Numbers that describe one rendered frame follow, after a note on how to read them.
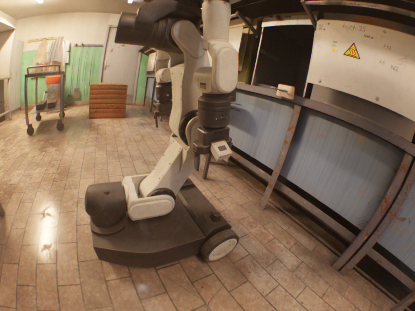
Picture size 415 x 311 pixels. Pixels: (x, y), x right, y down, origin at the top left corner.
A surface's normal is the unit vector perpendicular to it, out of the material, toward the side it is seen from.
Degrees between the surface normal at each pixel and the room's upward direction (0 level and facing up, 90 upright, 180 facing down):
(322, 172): 90
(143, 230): 0
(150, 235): 0
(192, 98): 90
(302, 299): 0
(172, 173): 90
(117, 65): 90
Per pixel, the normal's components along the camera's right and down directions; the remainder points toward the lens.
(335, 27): -0.83, 0.07
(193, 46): 0.51, 0.43
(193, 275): 0.18, -0.90
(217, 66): -0.24, 0.47
